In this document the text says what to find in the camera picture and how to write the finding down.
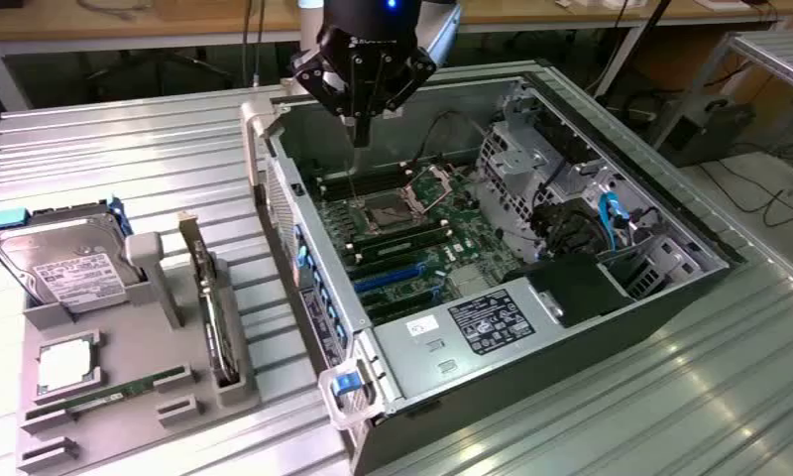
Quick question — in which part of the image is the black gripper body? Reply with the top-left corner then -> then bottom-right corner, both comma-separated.
316,0 -> 432,68

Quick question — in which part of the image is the graphics card with metal bracket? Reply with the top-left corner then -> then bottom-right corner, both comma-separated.
176,211 -> 245,389

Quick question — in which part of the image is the thin metal locking lever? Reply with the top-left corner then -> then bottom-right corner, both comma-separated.
344,143 -> 365,205

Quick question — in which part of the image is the black RAM slot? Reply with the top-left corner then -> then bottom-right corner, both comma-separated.
354,241 -> 456,265
350,236 -> 452,260
346,230 -> 449,254
317,170 -> 410,193
314,166 -> 408,188
322,178 -> 416,202
320,175 -> 413,197
342,225 -> 446,248

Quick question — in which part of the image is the metal socket cover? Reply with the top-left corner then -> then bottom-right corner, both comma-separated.
400,165 -> 458,218

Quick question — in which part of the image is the wooden desk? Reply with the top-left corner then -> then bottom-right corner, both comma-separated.
0,0 -> 793,57

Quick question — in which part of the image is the silver disk bay cage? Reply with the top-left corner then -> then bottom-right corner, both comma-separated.
473,120 -> 610,260

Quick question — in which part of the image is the CPU socket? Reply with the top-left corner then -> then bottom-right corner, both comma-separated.
361,190 -> 432,235

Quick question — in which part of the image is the green motherboard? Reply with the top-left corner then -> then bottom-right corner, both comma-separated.
313,161 -> 537,326

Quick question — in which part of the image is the long black expansion slot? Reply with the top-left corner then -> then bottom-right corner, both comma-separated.
346,255 -> 412,282
368,297 -> 441,323
360,287 -> 434,311

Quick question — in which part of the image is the blue expansion slot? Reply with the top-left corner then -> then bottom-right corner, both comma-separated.
352,263 -> 420,296

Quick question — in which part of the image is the silver chipset heatsink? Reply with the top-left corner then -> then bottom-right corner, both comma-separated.
446,269 -> 492,295

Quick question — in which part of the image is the black box on floor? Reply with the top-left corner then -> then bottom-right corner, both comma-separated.
658,97 -> 757,169

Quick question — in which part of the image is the black plastic shroud box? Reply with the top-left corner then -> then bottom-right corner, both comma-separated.
525,253 -> 637,329

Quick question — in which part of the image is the hard disk with blue carrier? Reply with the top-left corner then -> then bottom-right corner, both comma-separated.
0,196 -> 141,317

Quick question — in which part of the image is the metal slat side table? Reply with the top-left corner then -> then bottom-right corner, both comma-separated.
660,31 -> 793,150

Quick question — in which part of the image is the grey power supply unit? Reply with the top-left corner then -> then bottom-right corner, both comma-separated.
369,276 -> 566,404

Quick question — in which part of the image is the blue case latch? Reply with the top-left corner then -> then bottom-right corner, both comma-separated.
328,373 -> 364,399

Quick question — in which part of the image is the open dark PC case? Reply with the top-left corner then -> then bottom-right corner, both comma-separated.
238,59 -> 749,476

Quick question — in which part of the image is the silver CPU chip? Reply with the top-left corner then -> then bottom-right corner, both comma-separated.
35,339 -> 101,394

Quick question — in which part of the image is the green RAM stick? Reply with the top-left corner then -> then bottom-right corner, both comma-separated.
34,368 -> 181,417

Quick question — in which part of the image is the grey parts rack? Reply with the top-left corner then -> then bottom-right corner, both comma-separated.
14,231 -> 258,473

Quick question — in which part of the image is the black looped cable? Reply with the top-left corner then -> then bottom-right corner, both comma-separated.
417,110 -> 492,161

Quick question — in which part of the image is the black cable bundle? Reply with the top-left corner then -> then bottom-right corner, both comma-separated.
530,199 -> 604,255

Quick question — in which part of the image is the blue data wire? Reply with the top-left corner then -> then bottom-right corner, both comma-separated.
596,191 -> 628,250

